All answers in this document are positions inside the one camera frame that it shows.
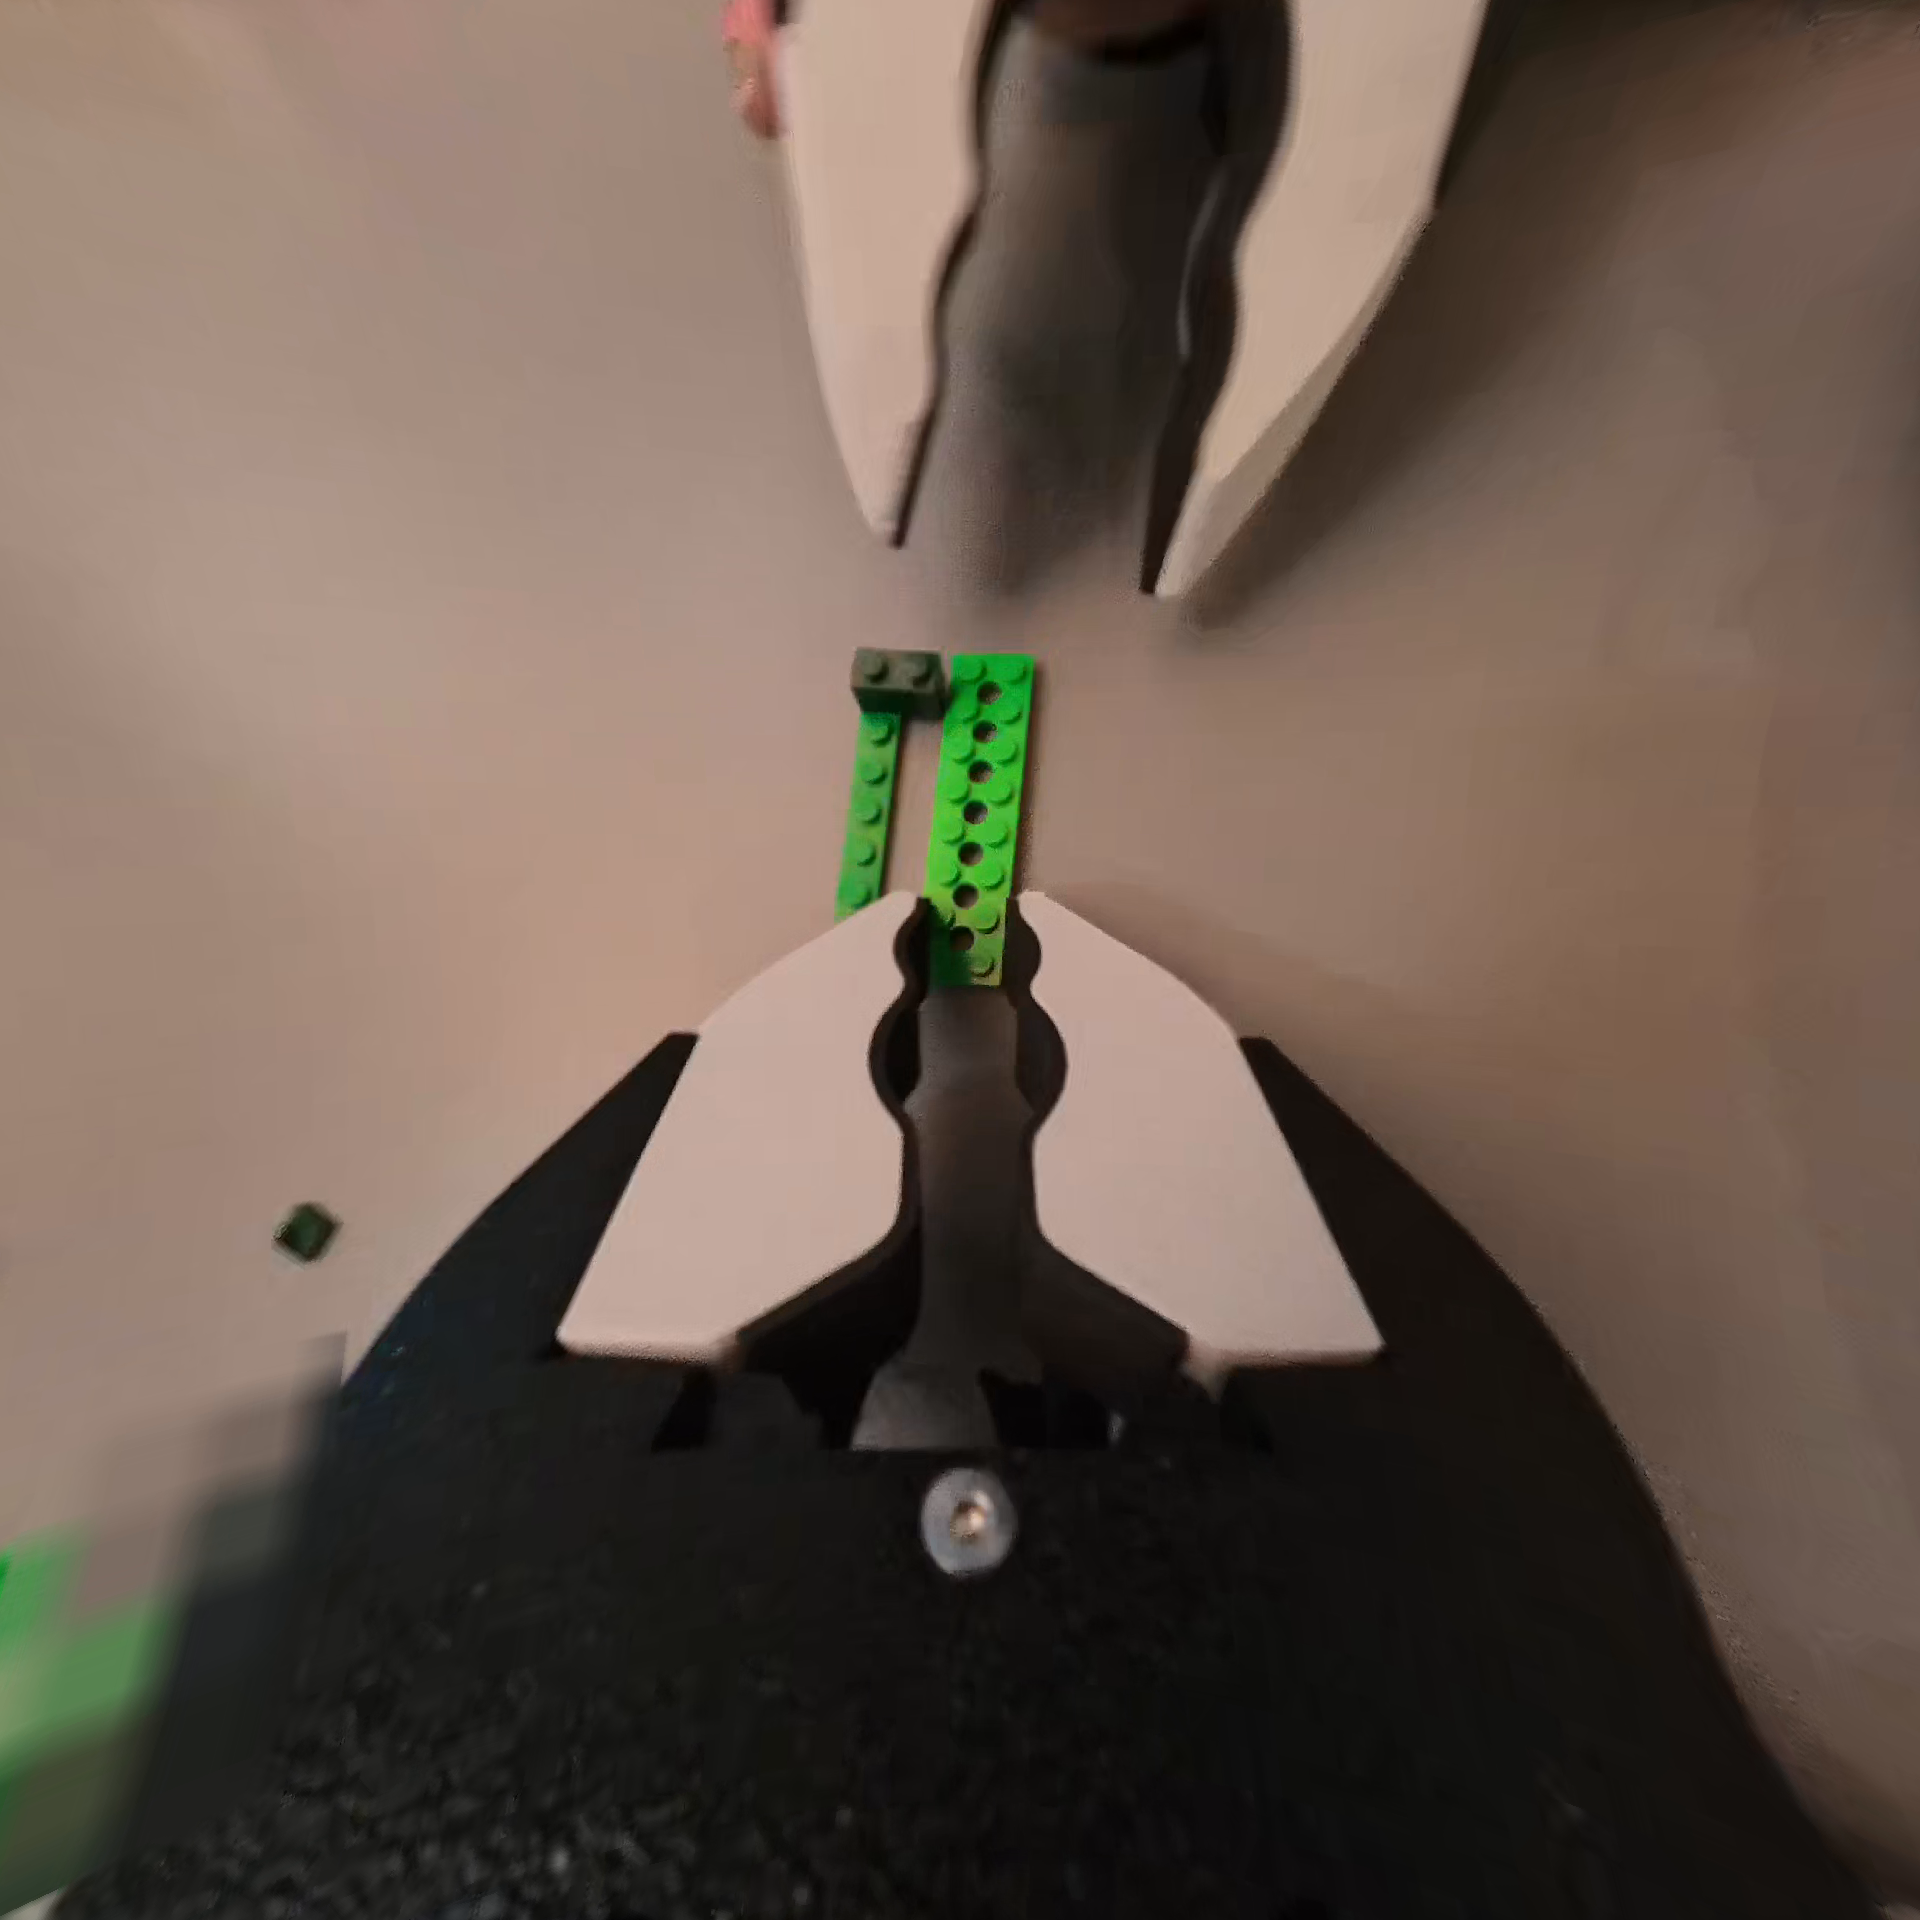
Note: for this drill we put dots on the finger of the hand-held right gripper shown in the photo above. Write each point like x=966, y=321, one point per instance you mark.
x=879, y=196
x=1349, y=196

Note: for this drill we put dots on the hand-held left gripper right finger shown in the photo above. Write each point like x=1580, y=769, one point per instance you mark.
x=1201, y=1184

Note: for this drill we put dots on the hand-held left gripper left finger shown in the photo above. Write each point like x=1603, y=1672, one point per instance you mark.
x=750, y=1184

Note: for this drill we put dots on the narrow green lego plate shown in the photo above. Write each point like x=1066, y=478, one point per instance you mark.
x=869, y=809

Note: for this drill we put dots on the green holed lego plate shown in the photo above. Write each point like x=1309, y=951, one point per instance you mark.
x=1009, y=750

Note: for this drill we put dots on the pile of loose lego pieces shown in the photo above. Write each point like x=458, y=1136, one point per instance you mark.
x=308, y=1232

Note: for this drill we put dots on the person's right hand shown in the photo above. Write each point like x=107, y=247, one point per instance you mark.
x=754, y=67

